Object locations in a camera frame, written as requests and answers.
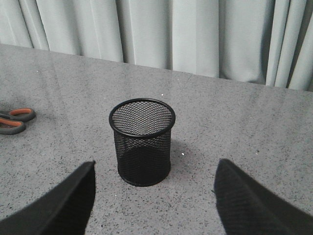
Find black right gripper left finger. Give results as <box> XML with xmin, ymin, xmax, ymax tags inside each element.
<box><xmin>0</xmin><ymin>161</ymin><xmax>96</xmax><ymax>235</ymax></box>

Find grey orange-handled scissors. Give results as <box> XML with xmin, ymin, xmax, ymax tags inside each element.
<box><xmin>0</xmin><ymin>108</ymin><xmax>36</xmax><ymax>135</ymax></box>

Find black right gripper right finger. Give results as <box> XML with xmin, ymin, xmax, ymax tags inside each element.
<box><xmin>214</xmin><ymin>159</ymin><xmax>313</xmax><ymax>235</ymax></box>

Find black mesh pen bucket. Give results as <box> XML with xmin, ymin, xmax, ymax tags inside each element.
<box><xmin>109</xmin><ymin>98</ymin><xmax>176</xmax><ymax>187</ymax></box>

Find grey curtain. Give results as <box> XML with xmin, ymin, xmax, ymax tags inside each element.
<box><xmin>0</xmin><ymin>0</ymin><xmax>313</xmax><ymax>91</ymax></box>

